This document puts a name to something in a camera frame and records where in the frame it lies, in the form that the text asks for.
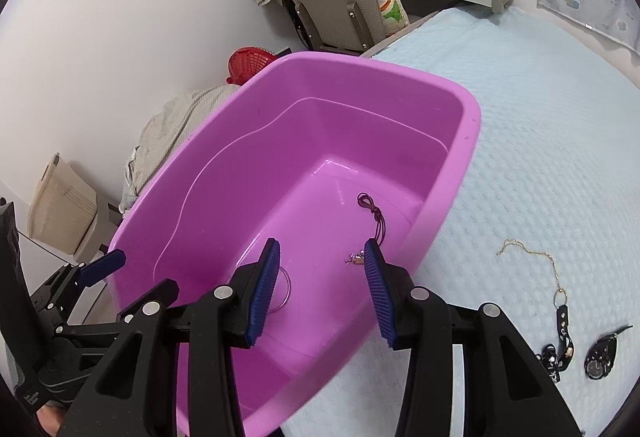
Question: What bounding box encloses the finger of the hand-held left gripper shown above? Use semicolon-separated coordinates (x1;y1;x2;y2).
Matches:
117;280;181;323
79;249;126;288

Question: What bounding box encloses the beige woven bag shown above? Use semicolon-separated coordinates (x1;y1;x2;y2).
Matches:
27;152;99;256

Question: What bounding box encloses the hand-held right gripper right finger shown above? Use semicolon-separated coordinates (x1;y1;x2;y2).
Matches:
364;239;583;437

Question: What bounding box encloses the black wristwatch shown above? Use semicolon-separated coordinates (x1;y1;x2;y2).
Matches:
584;325;634;381

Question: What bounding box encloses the thin wire bangle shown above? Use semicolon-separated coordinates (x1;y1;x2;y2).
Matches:
270;266;292;315

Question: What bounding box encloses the dark red cord necklace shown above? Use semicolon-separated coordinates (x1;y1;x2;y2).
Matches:
344;194;387;266

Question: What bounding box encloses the thin gold chain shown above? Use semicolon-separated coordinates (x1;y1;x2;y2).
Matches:
496;238;569;293

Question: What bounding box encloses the red plastic basket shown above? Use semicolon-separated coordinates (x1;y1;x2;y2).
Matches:
226;46;277;87

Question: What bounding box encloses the pink plastic tub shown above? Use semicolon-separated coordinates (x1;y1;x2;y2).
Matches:
107;50;482;437

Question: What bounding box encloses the grey checked cloth pile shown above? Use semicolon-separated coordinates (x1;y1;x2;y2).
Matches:
122;84;244;214

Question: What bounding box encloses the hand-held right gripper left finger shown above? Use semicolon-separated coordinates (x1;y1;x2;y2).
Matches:
60;238;281;437

